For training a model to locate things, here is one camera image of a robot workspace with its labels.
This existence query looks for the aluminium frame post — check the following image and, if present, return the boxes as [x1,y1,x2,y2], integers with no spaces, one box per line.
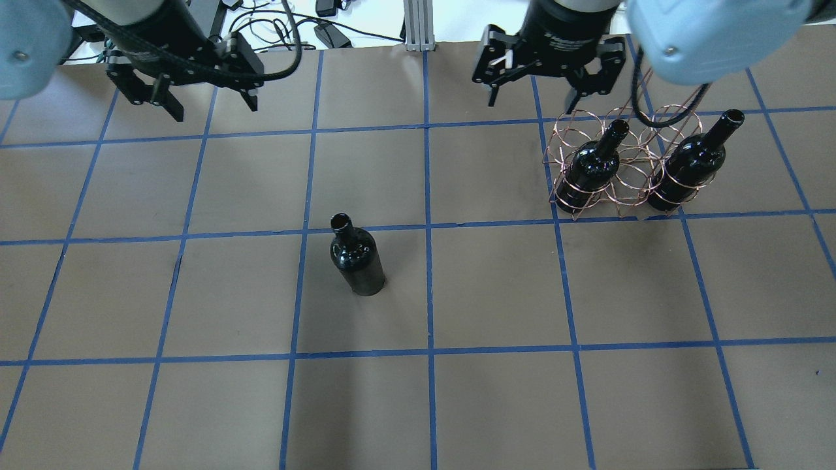
[403,0,436,52]

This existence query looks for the copper wire wine basket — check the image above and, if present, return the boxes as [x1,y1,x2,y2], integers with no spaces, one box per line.
[543,70,707,220]

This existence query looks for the black braided cable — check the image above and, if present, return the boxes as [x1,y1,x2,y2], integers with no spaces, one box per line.
[630,49,713,129]

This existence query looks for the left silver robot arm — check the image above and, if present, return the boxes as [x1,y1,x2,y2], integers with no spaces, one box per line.
[1,1,264,122]

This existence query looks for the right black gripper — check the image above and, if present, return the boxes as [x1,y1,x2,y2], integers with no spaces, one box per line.
[472,1,626,115]

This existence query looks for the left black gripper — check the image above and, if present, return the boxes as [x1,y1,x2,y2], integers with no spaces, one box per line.
[104,1,264,123]

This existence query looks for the dark wine bottle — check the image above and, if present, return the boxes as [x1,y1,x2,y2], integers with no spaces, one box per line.
[555,119,630,215]
[329,212,386,296]

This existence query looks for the black power adapter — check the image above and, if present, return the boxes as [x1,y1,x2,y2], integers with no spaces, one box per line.
[313,23,353,50]

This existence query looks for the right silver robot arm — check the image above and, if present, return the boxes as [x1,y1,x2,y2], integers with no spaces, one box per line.
[472,1,834,112]

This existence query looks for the dark wine bottle in basket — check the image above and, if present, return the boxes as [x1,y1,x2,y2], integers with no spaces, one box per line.
[555,119,630,215]

